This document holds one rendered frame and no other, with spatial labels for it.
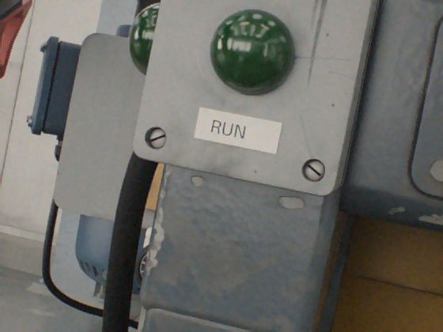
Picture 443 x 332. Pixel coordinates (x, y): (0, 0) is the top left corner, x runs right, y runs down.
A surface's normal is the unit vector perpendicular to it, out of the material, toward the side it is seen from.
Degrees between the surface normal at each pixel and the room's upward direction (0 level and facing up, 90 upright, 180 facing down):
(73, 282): 90
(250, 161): 90
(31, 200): 90
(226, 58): 109
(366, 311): 90
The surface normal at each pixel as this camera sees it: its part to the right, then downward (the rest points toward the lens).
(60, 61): 0.23, 0.10
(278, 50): 0.48, 0.07
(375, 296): -0.21, 0.01
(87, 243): -0.75, -0.09
